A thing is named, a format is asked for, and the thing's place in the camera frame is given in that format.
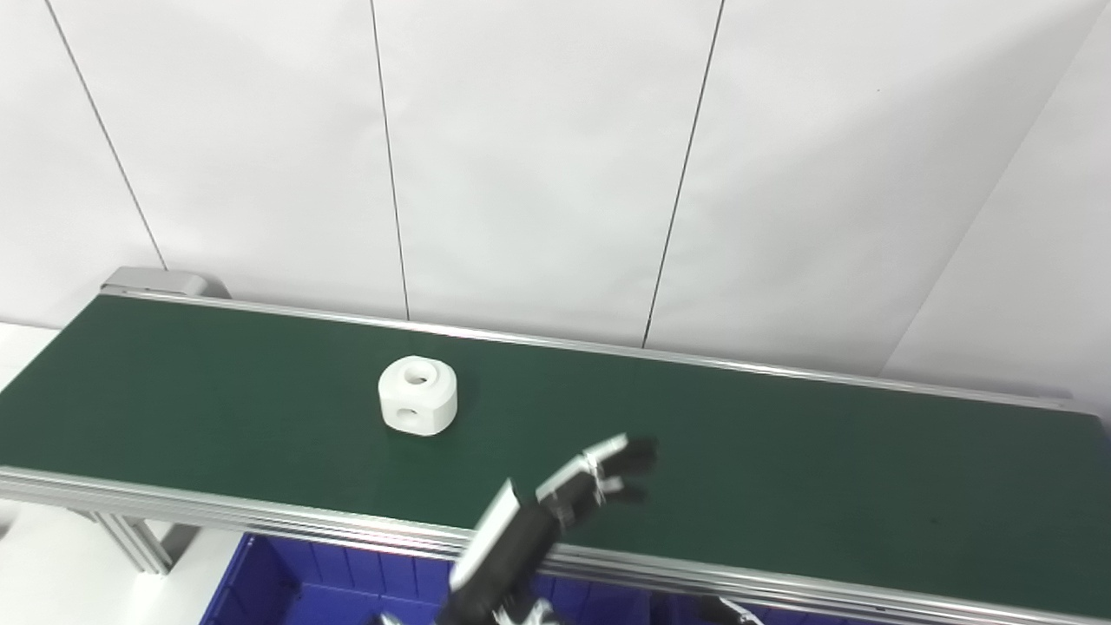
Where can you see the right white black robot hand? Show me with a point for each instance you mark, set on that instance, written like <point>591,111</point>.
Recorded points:
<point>725,615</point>

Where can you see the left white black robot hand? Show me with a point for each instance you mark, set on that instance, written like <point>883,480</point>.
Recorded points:
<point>512,547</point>

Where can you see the white cylindrical plastic part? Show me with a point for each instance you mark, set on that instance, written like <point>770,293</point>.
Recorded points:
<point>417,395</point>

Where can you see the blue plastic bin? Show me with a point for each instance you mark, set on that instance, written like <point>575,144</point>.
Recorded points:
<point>668,615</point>
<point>347,590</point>

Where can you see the green conveyor belt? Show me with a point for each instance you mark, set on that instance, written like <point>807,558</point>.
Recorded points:
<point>781,477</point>
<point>217,510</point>

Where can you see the aluminium conveyor leg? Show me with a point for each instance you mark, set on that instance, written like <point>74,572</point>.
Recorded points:
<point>139,542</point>

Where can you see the grey conveyor end housing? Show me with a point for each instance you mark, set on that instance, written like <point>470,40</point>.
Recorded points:
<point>165,282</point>

